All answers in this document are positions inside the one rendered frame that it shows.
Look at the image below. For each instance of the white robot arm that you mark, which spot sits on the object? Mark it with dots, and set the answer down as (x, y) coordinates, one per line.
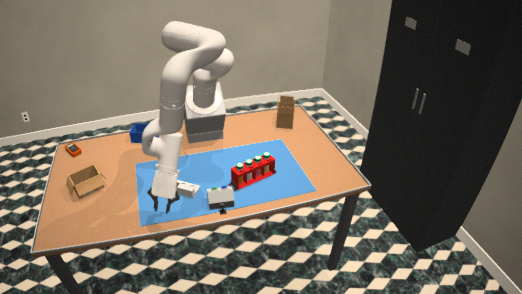
(208, 46)

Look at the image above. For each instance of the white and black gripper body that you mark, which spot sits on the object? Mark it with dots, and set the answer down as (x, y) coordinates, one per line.
(164, 185)

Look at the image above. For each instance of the dark blue open bin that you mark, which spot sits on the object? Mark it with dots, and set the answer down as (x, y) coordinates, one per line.
(136, 132)

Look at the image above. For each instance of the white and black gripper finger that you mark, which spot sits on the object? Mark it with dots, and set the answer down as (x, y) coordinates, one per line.
(170, 201)
(155, 199)

